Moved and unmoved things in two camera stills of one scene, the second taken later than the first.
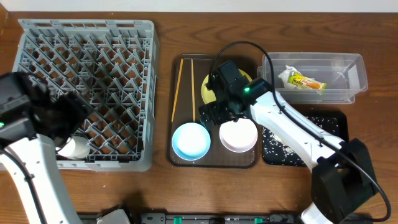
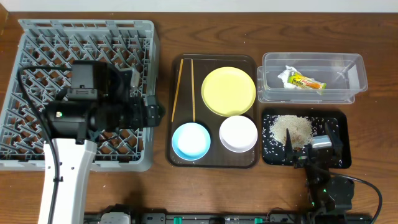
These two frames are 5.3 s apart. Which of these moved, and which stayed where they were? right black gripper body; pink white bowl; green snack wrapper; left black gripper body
Moved: left black gripper body; right black gripper body
Stayed: green snack wrapper; pink white bowl
